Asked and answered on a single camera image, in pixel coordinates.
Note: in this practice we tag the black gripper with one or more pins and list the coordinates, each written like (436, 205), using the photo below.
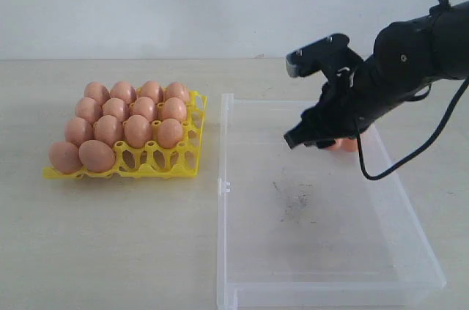
(356, 100)

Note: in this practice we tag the clear plastic container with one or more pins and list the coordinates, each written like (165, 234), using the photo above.
(303, 227)

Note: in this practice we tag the yellow plastic egg tray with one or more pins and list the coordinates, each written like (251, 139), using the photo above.
(152, 160)

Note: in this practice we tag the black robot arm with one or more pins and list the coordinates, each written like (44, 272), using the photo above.
(407, 56)

